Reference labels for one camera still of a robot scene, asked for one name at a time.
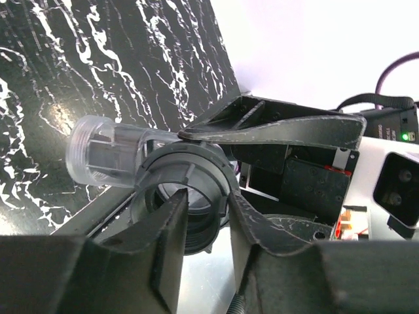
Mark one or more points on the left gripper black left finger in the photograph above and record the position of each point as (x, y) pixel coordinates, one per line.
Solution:
(136, 271)

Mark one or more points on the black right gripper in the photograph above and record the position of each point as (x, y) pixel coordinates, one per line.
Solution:
(293, 160)

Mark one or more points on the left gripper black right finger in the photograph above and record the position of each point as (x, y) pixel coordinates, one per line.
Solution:
(277, 271)

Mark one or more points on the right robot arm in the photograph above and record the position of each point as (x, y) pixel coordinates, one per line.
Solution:
(388, 118)

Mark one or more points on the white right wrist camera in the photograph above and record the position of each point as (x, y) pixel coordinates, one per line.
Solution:
(385, 183)

